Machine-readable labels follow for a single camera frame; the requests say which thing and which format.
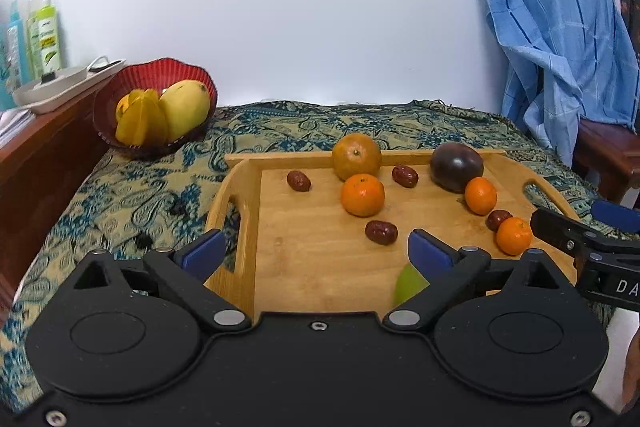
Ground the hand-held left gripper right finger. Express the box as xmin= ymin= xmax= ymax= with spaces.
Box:
xmin=382 ymin=229 xmax=576 ymax=333

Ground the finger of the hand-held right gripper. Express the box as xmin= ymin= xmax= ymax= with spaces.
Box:
xmin=591 ymin=200 xmax=640 ymax=233
xmin=531 ymin=208 xmax=640 ymax=258

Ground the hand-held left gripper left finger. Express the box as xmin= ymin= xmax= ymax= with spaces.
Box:
xmin=73 ymin=229 xmax=252 ymax=334

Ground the green apple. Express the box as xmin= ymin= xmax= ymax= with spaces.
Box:
xmin=393 ymin=263 xmax=431 ymax=308

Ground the small round tangerine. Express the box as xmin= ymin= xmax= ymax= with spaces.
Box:
xmin=496 ymin=217 xmax=534 ymax=256

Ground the dried red date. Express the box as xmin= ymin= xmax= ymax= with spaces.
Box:
xmin=286 ymin=170 xmax=312 ymax=192
xmin=364 ymin=220 xmax=398 ymax=246
xmin=486 ymin=209 xmax=514 ymax=232
xmin=391 ymin=165 xmax=420 ymax=188

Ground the small oval tangerine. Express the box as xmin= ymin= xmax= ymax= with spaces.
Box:
xmin=464 ymin=177 xmax=498 ymax=216

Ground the medium bright tangerine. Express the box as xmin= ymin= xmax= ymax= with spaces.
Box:
xmin=341 ymin=173 xmax=386 ymax=218

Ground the dark purple passion fruit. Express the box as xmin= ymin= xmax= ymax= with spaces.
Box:
xmin=430 ymin=143 xmax=485 ymax=194

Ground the wooden tray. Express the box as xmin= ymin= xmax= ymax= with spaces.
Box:
xmin=205 ymin=148 xmax=583 ymax=328

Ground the large dull orange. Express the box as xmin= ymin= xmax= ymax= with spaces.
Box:
xmin=331 ymin=133 xmax=383 ymax=182

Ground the person's right forearm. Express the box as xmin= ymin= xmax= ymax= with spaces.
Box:
xmin=621 ymin=329 xmax=640 ymax=414

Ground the dark wooden bench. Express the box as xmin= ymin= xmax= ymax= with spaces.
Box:
xmin=570 ymin=117 xmax=640 ymax=208

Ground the blue patterned blanket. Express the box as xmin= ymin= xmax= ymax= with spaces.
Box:
xmin=0 ymin=99 xmax=616 ymax=413

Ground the yellow mango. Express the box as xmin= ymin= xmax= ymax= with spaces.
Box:
xmin=159 ymin=79 xmax=211 ymax=142

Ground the yellow star fruit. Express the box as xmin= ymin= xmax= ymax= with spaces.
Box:
xmin=115 ymin=88 xmax=169 ymax=146

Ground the dark wooden cabinet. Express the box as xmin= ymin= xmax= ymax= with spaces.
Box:
xmin=0 ymin=74 xmax=118 ymax=313

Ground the red fruit bowl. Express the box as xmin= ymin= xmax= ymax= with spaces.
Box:
xmin=92 ymin=57 xmax=219 ymax=158

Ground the blue striped cloth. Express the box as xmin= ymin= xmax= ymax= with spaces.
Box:
xmin=479 ymin=0 xmax=640 ymax=168

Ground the dark printed carton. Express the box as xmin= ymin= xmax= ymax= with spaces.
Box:
xmin=612 ymin=0 xmax=640 ymax=58

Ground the white tray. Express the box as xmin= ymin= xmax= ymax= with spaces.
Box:
xmin=12 ymin=57 xmax=126 ymax=115

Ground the stack of papers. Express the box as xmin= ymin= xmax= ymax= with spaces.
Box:
xmin=0 ymin=107 xmax=36 ymax=142

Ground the pale green bottle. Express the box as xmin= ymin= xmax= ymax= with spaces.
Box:
xmin=25 ymin=0 xmax=43 ymax=80

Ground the light blue bottle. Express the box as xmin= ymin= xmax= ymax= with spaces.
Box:
xmin=4 ymin=2 xmax=31 ymax=90

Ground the white cord loop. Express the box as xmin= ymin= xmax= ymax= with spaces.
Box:
xmin=86 ymin=55 xmax=126 ymax=75

